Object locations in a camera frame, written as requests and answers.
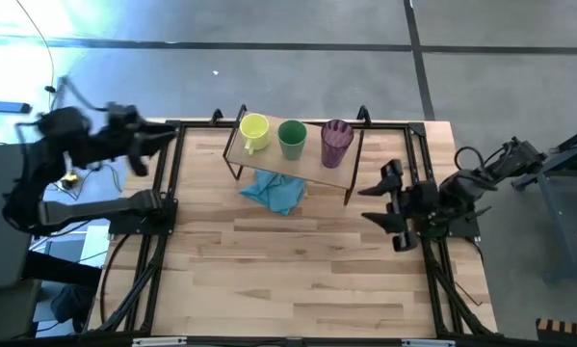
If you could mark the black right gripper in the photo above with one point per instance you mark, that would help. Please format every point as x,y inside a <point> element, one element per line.
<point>418,202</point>

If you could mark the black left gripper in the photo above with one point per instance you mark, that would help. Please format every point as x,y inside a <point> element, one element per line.
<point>122,130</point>

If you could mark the purple faceted plastic tumbler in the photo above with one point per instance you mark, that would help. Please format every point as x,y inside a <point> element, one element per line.
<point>336,144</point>

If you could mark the yellow mug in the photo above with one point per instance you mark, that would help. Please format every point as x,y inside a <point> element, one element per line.
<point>254,130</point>

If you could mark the green cup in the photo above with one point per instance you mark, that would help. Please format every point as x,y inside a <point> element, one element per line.
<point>292,137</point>

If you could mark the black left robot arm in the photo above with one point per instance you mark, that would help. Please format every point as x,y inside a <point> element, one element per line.
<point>90,209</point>

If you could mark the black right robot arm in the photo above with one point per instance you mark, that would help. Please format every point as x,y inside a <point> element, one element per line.
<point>500,168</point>

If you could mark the small brass object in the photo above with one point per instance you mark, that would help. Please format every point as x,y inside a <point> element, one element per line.
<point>69,180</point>

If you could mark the teal cloth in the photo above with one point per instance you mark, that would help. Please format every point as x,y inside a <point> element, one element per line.
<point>276,193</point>

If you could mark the white paper sheet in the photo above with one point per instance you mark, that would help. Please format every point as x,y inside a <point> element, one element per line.
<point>94,246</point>

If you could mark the flat black bar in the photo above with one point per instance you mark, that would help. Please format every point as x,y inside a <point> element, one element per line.
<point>4,107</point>

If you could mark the dark bag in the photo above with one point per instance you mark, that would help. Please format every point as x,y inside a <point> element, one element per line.
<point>71,303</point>

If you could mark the orange black striped box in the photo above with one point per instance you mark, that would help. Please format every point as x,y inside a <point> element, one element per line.
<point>567,332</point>

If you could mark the wooden shelf with black frame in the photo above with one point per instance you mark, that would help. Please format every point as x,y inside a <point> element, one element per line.
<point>312,166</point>

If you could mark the silver table bracket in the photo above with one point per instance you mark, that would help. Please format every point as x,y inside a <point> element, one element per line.
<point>159,342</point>
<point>427,343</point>

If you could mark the blue steel trolley frame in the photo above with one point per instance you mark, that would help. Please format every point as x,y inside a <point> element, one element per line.
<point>558,207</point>

